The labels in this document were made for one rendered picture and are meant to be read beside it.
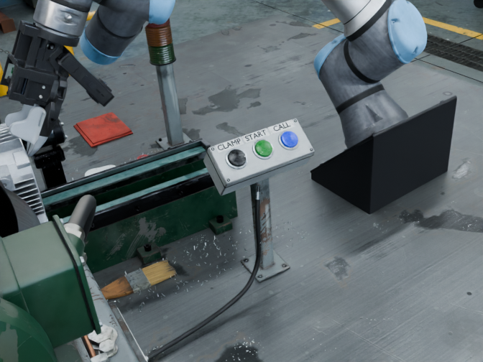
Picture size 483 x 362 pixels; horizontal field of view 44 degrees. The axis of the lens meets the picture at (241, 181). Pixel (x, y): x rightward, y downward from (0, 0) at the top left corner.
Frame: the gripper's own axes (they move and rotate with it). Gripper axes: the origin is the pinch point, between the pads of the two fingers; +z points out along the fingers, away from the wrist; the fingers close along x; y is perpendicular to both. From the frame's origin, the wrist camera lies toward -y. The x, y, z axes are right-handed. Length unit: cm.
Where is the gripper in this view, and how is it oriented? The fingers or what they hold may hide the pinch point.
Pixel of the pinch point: (35, 149)
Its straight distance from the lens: 105.8
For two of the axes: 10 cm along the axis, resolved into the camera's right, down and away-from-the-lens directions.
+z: -3.7, 8.8, 2.9
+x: 4.9, 4.5, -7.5
